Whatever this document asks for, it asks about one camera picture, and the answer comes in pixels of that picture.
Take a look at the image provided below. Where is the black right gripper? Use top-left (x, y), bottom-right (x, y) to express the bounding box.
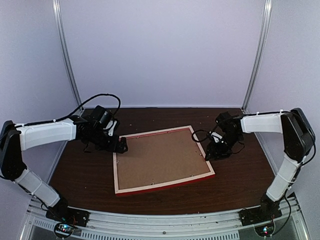
top-left (205, 132), bottom-right (242, 161)

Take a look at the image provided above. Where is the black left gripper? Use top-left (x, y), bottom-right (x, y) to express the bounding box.
top-left (85, 127), bottom-right (129, 154)

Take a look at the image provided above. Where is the brown backing board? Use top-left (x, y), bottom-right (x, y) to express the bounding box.
top-left (116, 129), bottom-right (211, 192)

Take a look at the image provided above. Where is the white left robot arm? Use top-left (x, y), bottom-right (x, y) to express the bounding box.
top-left (0, 106), bottom-right (128, 222)

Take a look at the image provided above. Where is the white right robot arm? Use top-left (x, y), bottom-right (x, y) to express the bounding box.
top-left (205, 107), bottom-right (316, 221)

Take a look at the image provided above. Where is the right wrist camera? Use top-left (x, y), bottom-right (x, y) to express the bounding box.
top-left (209, 131), bottom-right (224, 143)

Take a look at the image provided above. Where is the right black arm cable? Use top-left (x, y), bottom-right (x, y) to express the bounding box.
top-left (191, 129), bottom-right (213, 144)

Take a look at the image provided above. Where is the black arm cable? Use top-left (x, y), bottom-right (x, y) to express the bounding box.
top-left (191, 129), bottom-right (213, 144)
top-left (57, 93), bottom-right (122, 123)

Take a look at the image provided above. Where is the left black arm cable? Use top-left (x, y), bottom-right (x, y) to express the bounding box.
top-left (57, 93), bottom-right (122, 123)

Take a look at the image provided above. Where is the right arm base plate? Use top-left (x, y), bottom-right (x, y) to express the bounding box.
top-left (238, 207), bottom-right (283, 226)

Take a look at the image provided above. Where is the aluminium front rail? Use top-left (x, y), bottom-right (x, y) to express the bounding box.
top-left (24, 197), bottom-right (305, 240)

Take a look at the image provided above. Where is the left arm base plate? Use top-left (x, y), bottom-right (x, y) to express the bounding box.
top-left (45, 207), bottom-right (90, 227)

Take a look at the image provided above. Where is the right aluminium corner post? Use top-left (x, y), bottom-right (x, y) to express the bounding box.
top-left (241, 0), bottom-right (273, 113)

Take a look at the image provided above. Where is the aluminium corner post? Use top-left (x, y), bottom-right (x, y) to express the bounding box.
top-left (241, 0), bottom-right (273, 113)
top-left (52, 0), bottom-right (82, 105)

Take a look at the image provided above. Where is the left aluminium corner post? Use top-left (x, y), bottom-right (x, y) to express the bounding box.
top-left (52, 0), bottom-right (82, 105)

